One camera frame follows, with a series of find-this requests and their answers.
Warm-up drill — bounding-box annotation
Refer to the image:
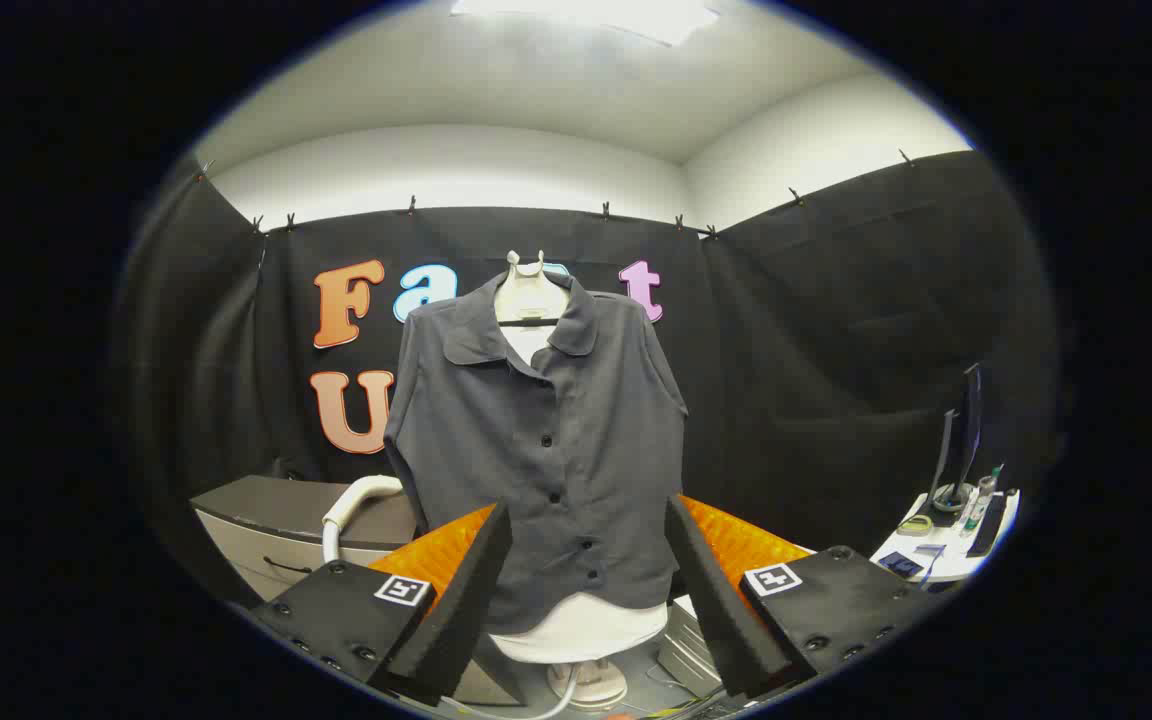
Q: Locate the black remote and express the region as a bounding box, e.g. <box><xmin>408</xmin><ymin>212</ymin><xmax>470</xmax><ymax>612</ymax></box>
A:
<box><xmin>966</xmin><ymin>488</ymin><xmax>1009</xmax><ymax>558</ymax></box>

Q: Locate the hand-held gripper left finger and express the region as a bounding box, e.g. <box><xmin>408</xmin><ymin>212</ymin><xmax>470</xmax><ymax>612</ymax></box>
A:
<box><xmin>251</xmin><ymin>500</ymin><xmax>514</xmax><ymax>708</ymax></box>

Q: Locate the small bottle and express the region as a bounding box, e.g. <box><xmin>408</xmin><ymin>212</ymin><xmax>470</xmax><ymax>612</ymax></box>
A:
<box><xmin>961</xmin><ymin>475</ymin><xmax>999</xmax><ymax>536</ymax></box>

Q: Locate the grey ribbed appliance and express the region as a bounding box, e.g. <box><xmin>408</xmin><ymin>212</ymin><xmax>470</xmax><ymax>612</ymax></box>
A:
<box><xmin>658</xmin><ymin>598</ymin><xmax>727</xmax><ymax>696</ymax></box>

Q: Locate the black backdrop cloth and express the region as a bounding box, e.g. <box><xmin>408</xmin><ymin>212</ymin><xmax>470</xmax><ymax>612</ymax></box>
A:
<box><xmin>111</xmin><ymin>150</ymin><xmax>1062</xmax><ymax>601</ymax></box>

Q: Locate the grey drawer cabinet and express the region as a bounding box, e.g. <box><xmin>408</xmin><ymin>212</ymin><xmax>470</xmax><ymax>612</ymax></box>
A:
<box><xmin>189</xmin><ymin>475</ymin><xmax>417</xmax><ymax>601</ymax></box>

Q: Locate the ceiling light panel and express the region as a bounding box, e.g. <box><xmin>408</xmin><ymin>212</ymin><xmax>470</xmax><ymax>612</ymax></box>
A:
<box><xmin>451</xmin><ymin>0</ymin><xmax>719</xmax><ymax>47</ymax></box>

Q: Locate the grey button-up shirt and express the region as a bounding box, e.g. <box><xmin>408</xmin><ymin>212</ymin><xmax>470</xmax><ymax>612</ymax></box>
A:
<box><xmin>383</xmin><ymin>270</ymin><xmax>689</xmax><ymax>636</ymax></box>

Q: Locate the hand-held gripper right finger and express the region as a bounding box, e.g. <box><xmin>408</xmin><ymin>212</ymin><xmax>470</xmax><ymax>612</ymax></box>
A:
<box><xmin>664</xmin><ymin>493</ymin><xmax>942</xmax><ymax>699</ymax></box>

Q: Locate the white mannequin torso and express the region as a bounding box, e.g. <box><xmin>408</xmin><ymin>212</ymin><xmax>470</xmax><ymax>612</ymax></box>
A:
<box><xmin>489</xmin><ymin>250</ymin><xmax>670</xmax><ymax>711</ymax></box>

